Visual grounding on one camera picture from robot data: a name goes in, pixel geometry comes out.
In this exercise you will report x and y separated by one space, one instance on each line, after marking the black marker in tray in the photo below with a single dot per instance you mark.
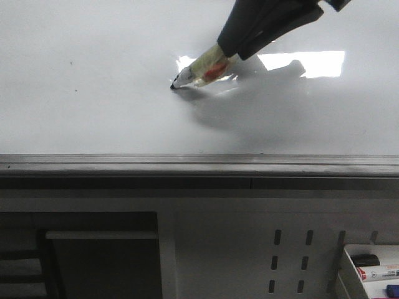
365 260

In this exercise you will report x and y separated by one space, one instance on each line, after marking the red capped white marker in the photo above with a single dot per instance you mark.
378 273

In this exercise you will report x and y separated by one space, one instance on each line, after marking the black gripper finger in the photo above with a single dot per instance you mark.
283 18
242 19

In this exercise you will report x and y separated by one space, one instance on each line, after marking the white whiteboard surface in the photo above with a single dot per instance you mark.
93 77

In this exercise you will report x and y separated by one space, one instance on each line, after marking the taped whiteboard marker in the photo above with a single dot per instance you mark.
207 68

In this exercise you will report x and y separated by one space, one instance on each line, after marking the dark cabinet with white shelf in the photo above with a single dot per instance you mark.
80 255

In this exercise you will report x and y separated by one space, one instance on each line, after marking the white marker tray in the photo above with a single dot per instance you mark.
349 282

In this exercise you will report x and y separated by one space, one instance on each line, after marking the white perforated metal panel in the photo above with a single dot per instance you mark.
234 243

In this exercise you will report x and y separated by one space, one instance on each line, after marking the dark whiteboard bottom frame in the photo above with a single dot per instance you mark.
187 171

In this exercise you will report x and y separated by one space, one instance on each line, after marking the blue capped marker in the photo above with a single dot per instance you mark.
392 290

